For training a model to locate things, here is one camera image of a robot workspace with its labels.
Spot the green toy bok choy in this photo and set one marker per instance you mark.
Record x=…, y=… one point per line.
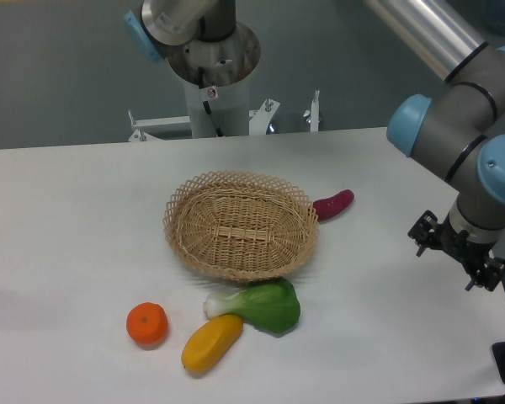
x=271, y=306

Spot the woven wicker basket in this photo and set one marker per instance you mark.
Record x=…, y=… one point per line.
x=241, y=226

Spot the purple toy sweet potato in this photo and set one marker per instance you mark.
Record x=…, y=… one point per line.
x=328, y=208

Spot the white metal mounting frame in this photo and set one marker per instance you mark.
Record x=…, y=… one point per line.
x=260, y=122

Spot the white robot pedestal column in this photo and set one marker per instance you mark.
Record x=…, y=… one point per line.
x=218, y=111

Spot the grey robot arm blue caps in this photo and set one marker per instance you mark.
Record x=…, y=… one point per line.
x=214, y=55

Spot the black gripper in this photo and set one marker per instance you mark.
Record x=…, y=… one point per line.
x=469, y=245

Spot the yellow toy mango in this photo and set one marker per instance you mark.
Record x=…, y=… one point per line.
x=208, y=345

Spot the orange toy tangerine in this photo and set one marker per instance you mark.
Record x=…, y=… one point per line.
x=147, y=324

